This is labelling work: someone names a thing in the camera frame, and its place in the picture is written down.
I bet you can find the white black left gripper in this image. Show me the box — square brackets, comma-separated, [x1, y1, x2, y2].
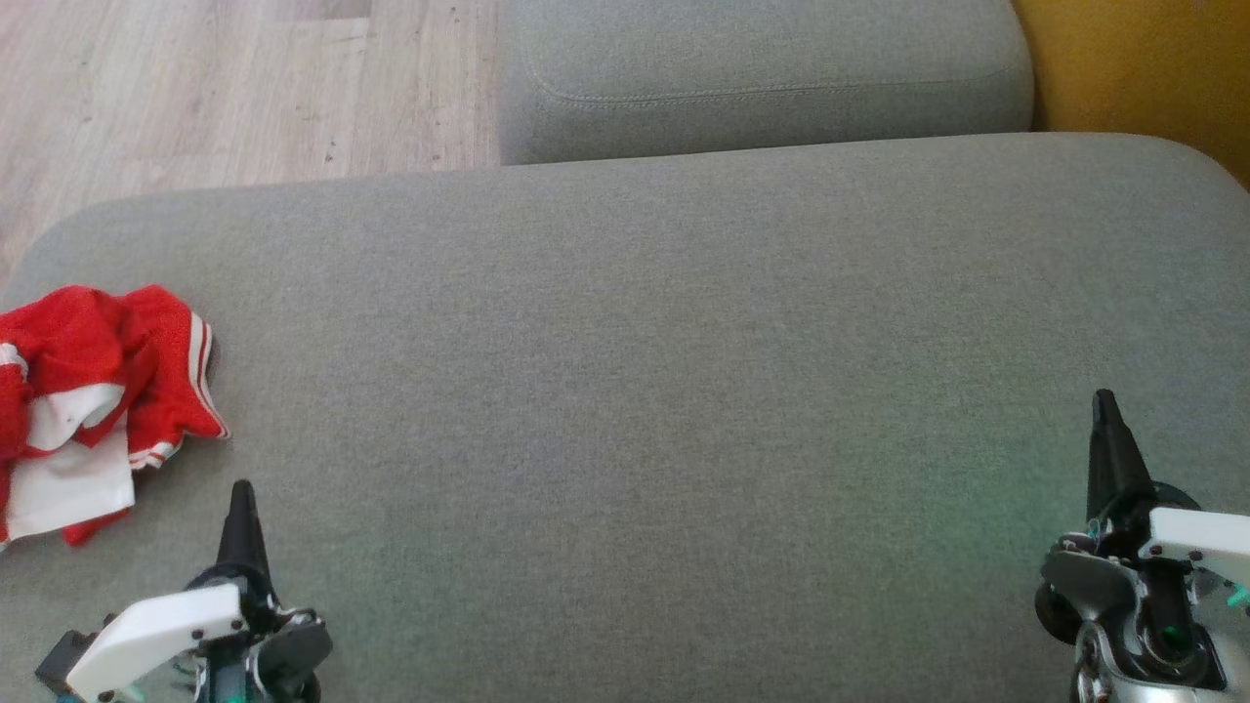
[59, 478, 334, 703]

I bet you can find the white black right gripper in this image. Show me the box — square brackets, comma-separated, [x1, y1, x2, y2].
[1035, 389, 1250, 703]

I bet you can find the red and white garment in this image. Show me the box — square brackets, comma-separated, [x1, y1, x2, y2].
[0, 284, 231, 550]

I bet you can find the large grey sofa seat cushion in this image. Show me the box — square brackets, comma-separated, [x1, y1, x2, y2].
[0, 132, 1250, 703]

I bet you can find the small grey sofa cushion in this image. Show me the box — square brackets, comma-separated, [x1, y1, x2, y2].
[498, 0, 1036, 167]

